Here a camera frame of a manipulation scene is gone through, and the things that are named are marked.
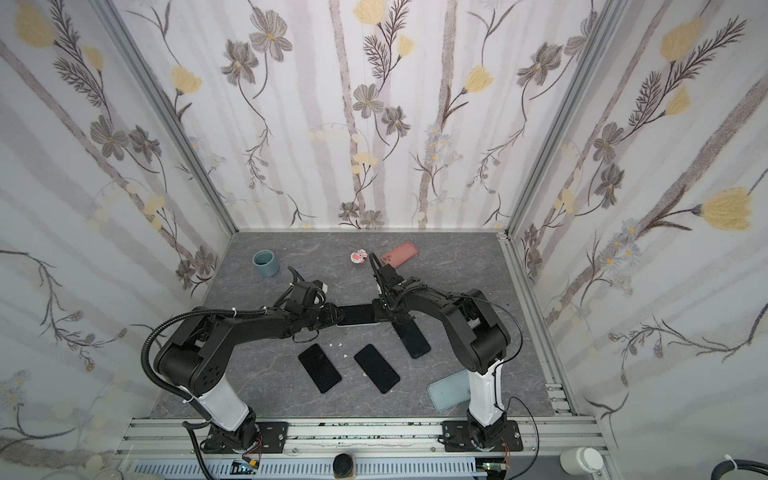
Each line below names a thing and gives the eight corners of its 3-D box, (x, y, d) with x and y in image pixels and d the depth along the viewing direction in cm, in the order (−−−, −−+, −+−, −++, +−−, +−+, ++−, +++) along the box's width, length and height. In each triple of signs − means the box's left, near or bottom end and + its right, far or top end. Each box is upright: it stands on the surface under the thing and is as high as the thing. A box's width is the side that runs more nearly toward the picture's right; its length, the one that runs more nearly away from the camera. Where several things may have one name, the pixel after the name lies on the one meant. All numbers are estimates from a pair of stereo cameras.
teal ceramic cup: (256, 276, 108) (249, 264, 103) (261, 261, 113) (255, 249, 108) (276, 276, 109) (271, 265, 103) (281, 261, 113) (276, 249, 108)
